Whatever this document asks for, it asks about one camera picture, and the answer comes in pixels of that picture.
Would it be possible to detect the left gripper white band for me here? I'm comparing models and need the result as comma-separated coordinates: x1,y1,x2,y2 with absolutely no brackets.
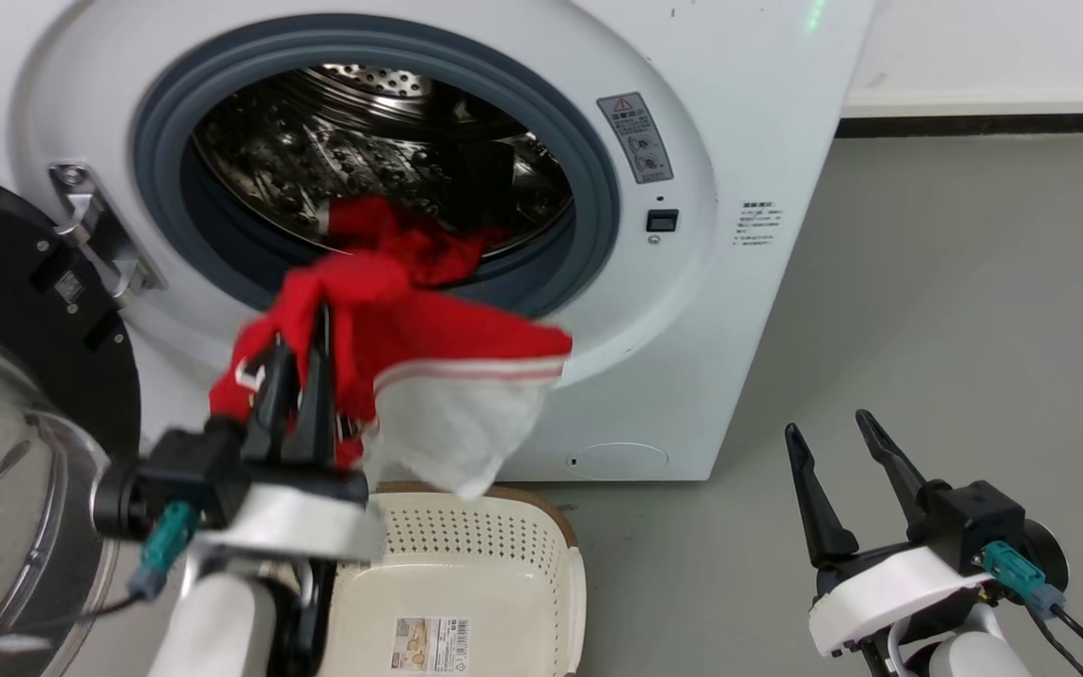
192,305,389,566

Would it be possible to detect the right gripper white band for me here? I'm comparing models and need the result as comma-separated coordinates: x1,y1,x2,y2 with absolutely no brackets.
783,408,994,660

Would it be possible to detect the red and white garment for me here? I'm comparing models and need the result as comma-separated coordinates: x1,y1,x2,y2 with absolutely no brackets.
208,195,574,500

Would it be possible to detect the cream perforated laundry basket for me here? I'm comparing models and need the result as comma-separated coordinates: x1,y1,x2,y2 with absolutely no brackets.
316,483,589,677

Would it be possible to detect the white front-load washing machine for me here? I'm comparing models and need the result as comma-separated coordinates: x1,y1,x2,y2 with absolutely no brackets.
0,0,881,483

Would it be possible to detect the round white filter cover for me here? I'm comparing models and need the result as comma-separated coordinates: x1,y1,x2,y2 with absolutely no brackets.
565,441,670,477

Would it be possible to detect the barcode label sticker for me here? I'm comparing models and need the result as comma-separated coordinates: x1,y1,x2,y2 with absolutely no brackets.
393,616,471,674

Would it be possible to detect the stainless steel perforated drum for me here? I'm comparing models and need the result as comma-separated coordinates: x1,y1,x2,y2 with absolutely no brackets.
189,63,576,260

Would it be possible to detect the chrome door hinge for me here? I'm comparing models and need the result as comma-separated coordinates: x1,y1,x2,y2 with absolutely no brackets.
48,162,167,307

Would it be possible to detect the small printed text label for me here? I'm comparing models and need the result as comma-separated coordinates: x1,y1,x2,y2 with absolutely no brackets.
732,198,785,250

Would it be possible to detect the grey rubber door gasket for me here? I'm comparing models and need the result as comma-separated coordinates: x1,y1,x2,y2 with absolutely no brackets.
132,25,620,322

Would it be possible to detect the grey warning sticker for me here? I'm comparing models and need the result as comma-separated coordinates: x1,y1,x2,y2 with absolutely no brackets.
596,91,675,186

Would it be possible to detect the right teal cable connector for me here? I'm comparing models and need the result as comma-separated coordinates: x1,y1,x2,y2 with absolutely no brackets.
981,540,1067,618

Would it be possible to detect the teal cable connector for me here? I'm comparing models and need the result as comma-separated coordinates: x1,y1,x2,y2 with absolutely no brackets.
127,499,200,602
981,540,1067,618

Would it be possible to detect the left teal cable connector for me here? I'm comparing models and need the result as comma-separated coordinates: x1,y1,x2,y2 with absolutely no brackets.
127,499,200,602

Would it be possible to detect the black cable bundle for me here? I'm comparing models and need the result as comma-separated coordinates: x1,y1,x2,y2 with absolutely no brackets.
274,559,341,677

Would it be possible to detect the white wall baseboard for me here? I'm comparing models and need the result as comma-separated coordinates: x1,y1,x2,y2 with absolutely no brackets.
835,88,1083,139

